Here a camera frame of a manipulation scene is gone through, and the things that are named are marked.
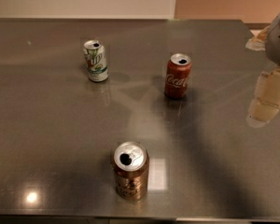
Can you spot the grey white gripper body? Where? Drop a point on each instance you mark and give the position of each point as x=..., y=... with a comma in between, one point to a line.
x=278, y=47

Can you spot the orange soda can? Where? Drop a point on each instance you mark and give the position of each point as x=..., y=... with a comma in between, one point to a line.
x=130, y=163

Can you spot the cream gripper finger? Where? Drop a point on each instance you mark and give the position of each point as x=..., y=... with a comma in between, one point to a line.
x=266, y=102
x=257, y=42

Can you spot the red coke can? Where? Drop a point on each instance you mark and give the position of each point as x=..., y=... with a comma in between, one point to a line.
x=177, y=75

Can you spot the white green 7up can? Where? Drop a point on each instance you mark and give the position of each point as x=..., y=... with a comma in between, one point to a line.
x=94, y=53

